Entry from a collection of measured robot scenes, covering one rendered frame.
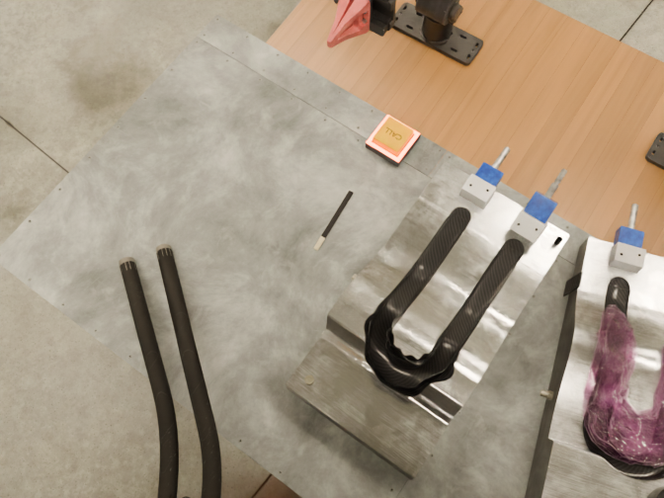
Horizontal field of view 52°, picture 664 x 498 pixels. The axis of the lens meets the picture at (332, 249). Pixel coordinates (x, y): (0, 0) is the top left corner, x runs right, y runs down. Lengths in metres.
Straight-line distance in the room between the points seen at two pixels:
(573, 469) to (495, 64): 0.83
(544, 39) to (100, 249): 1.02
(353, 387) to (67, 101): 1.74
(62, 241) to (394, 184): 0.66
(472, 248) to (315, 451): 0.45
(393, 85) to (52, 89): 1.50
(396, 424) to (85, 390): 1.24
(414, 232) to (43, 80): 1.77
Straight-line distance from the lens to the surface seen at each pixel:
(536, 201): 1.21
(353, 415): 1.15
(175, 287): 1.25
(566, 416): 1.19
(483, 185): 1.23
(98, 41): 2.71
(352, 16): 1.02
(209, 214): 1.34
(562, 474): 1.14
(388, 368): 1.16
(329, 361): 1.17
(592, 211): 1.40
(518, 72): 1.52
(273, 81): 1.47
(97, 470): 2.14
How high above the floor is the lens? 2.01
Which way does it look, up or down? 69 degrees down
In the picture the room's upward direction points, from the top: 5 degrees counter-clockwise
